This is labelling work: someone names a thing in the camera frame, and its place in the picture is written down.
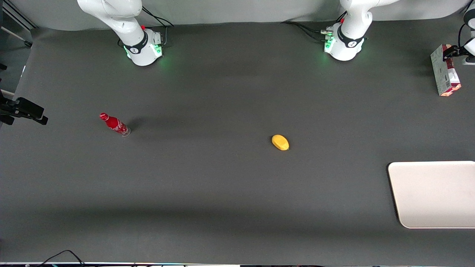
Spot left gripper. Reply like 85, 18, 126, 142
443, 37, 475, 66

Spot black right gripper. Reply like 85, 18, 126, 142
0, 93, 49, 126

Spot red tartan cookie box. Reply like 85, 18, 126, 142
430, 44, 462, 97

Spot white rectangular tray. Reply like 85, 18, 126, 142
388, 161, 475, 229

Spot red cola bottle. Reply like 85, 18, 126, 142
99, 113, 131, 137

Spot yellow lemon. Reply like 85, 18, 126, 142
272, 134, 290, 151

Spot black cable on left wrist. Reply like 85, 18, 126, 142
458, 23, 469, 49

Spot aluminium frame profile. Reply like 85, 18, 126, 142
0, 0, 39, 49

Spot black cable at table edge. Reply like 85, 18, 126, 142
25, 250, 86, 267

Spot black cables at left arm base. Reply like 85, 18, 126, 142
281, 11, 347, 44

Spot black cables at arm base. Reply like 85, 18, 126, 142
281, 11, 347, 44
118, 6, 174, 48

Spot black cables at right arm base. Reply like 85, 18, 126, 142
118, 6, 174, 48

